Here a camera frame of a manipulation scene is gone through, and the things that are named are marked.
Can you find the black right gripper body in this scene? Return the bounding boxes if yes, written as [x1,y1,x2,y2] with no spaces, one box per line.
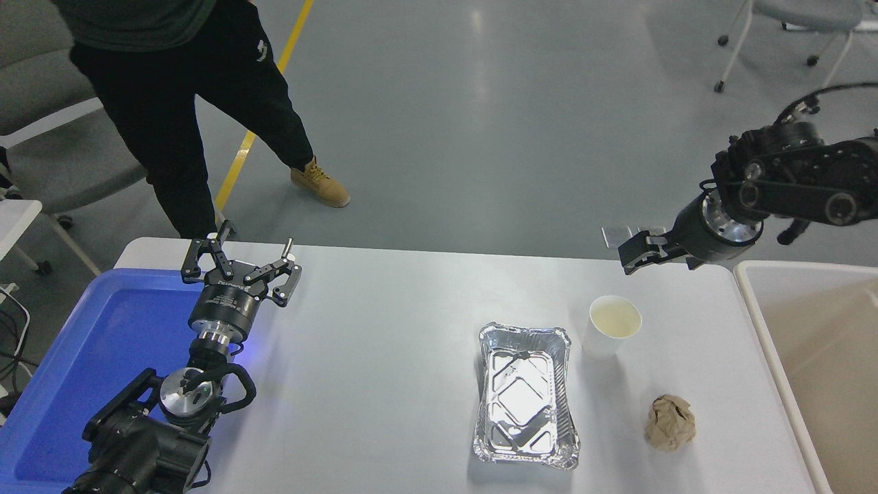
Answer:
[669,194,746,270]

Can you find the large pale bin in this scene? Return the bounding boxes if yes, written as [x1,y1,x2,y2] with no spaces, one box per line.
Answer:
[734,259,878,494]

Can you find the white chair leg frame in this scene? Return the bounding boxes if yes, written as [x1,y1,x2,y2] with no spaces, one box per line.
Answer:
[782,17,878,34]

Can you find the blue plastic tray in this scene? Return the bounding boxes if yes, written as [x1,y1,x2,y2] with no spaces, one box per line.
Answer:
[0,268,241,494]

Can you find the silver foil tray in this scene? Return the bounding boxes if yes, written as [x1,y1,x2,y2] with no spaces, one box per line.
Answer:
[472,322,581,471]

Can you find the crumpled tan paper ball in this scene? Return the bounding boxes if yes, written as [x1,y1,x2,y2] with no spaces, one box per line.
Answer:
[644,395,697,453]

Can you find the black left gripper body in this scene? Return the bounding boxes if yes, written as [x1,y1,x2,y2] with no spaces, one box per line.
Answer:
[188,261,267,335]

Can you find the white paper cup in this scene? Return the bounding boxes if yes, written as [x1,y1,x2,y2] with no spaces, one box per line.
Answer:
[583,295,643,362]

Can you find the person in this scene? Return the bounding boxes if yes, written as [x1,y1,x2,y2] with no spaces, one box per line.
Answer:
[51,0,351,241]

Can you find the white side table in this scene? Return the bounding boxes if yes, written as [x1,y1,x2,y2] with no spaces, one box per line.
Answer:
[0,199,43,261]

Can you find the black cables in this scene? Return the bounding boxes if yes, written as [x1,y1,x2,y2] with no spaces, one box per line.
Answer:
[0,283,32,402]

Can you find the grey office chair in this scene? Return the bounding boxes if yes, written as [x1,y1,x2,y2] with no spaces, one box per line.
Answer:
[0,0,148,277]
[712,0,866,95]

